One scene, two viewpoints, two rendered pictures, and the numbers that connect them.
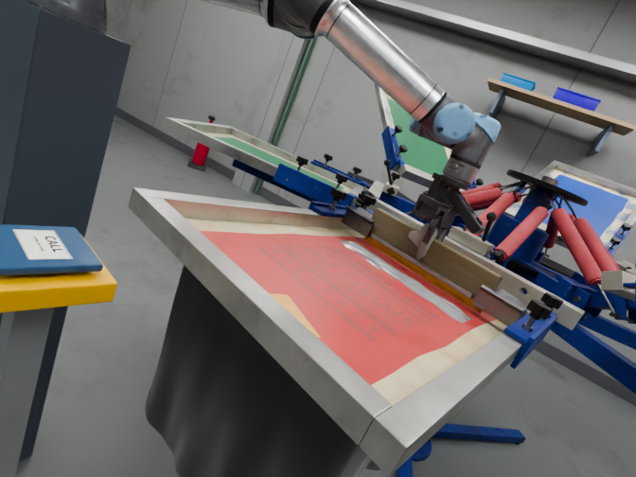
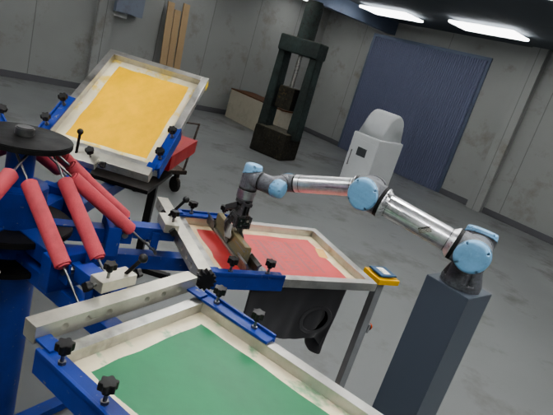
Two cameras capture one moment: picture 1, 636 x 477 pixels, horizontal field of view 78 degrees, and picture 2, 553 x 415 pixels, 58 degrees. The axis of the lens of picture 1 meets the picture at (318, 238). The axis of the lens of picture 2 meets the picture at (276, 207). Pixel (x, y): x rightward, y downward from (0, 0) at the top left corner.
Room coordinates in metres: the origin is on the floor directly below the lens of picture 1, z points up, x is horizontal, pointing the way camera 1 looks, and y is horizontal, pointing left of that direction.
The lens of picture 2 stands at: (2.72, 0.70, 1.81)
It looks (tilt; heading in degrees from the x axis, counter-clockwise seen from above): 17 degrees down; 205
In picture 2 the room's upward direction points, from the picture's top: 17 degrees clockwise
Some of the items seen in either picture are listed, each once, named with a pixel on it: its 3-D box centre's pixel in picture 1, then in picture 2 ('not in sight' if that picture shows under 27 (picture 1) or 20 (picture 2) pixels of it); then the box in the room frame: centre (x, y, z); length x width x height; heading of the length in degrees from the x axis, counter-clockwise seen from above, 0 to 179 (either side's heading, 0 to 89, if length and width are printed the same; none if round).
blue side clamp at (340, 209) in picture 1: (344, 220); (247, 278); (1.14, -0.05, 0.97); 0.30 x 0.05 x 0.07; 145
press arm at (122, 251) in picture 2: not in sight; (176, 261); (1.14, -0.39, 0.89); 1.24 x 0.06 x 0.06; 145
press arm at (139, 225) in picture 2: not in sight; (151, 230); (1.24, -0.46, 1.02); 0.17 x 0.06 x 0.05; 145
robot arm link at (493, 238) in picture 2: not in sight; (476, 244); (0.81, 0.64, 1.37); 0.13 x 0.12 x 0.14; 2
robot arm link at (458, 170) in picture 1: (459, 171); (246, 194); (0.97, -0.25, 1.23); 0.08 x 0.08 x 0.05
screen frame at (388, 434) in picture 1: (374, 273); (272, 251); (0.79, -0.14, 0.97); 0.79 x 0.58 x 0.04; 145
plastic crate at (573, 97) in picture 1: (574, 102); not in sight; (3.65, -1.50, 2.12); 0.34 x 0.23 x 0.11; 68
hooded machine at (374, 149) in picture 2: not in sight; (374, 151); (-5.68, -1.67, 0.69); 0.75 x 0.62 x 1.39; 156
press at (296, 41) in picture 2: not in sight; (293, 81); (-5.50, -3.46, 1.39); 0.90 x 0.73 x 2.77; 69
